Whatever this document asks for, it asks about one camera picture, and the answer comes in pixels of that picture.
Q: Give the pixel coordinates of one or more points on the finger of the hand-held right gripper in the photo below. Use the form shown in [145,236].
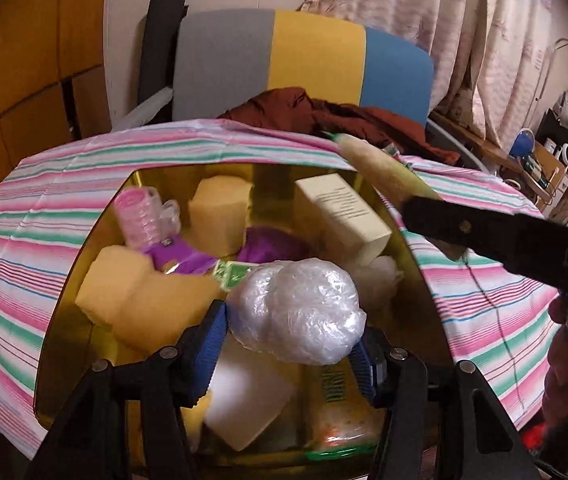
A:
[463,230]

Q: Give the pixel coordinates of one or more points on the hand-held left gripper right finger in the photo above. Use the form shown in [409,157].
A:
[362,370]

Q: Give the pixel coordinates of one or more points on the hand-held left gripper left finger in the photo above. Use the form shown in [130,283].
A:
[209,347]

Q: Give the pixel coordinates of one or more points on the yellow green cracker packet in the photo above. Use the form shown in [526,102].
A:
[378,170]
[339,415]

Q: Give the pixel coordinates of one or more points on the yellow sponge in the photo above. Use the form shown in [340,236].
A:
[109,280]
[219,215]
[164,310]

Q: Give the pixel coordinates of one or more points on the white sponge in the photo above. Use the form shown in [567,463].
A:
[249,400]

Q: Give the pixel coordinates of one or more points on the green medicine box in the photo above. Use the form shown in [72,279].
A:
[234,274]

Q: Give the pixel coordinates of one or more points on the round clear plastic bag ball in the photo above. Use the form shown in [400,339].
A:
[299,310]

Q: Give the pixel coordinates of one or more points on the clear plastic bag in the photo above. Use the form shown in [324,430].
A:
[378,275]

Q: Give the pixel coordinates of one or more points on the cream cardboard box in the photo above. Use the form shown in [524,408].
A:
[343,210]

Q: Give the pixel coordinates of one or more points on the gold tin box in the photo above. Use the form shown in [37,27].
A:
[274,180]

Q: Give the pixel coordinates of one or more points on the person's right hand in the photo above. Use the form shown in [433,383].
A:
[563,365]

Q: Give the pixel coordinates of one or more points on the blue cup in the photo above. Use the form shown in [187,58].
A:
[519,146]

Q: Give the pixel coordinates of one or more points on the black desk shelf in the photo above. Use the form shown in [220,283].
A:
[551,125]

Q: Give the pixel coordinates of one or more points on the brown jacket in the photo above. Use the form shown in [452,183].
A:
[363,125]

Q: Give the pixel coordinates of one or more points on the patterned curtain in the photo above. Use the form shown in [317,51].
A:
[463,20]

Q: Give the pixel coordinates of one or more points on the grey yellow blue chair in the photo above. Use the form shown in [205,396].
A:
[314,60]

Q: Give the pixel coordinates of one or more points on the striped tablecloth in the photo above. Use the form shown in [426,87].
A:
[64,170]

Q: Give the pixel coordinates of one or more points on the black rolled mat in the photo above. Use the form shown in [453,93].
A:
[156,50]

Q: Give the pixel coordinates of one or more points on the wooden wardrobe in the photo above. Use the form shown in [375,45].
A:
[24,60]

